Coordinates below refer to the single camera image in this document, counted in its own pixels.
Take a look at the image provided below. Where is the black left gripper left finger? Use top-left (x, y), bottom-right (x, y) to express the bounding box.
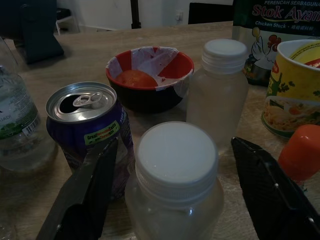
top-left (36, 136), bottom-right (120, 240)

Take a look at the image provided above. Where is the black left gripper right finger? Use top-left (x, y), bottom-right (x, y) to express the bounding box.
top-left (230, 136), bottom-right (320, 240)

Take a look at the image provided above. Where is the white-capped frosted plastic bottle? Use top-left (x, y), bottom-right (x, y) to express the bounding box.
top-left (185, 39), bottom-right (250, 151)
top-left (124, 121), bottom-right (225, 240)

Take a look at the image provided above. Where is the opened purple drink can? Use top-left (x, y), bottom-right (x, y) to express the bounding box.
top-left (45, 81), bottom-right (136, 201)

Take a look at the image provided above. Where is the yellow instant noodle cup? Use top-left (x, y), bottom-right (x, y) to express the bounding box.
top-left (261, 39), bottom-right (320, 140)

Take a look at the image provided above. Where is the clear green-label water bottle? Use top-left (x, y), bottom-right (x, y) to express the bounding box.
top-left (0, 36), bottom-right (57, 172)

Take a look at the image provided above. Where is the red and black bowl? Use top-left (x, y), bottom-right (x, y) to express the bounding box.
top-left (105, 46), bottom-right (196, 114)

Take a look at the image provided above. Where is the red tomato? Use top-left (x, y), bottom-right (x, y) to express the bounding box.
top-left (115, 69), bottom-right (159, 89)

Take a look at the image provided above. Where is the white plastic bowl liner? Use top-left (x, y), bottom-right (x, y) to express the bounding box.
top-left (106, 46), bottom-right (195, 91)

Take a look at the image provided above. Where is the chicken stock packet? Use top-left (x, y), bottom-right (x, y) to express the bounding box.
top-left (231, 0), bottom-right (320, 87)

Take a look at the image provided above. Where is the dark stand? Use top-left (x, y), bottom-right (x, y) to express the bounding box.
top-left (0, 3), bottom-right (65, 65)

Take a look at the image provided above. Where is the white chair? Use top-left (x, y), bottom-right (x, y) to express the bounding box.
top-left (55, 7), bottom-right (81, 35)

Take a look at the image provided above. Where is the black pole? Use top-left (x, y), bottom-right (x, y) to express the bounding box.
top-left (130, 0), bottom-right (144, 30)

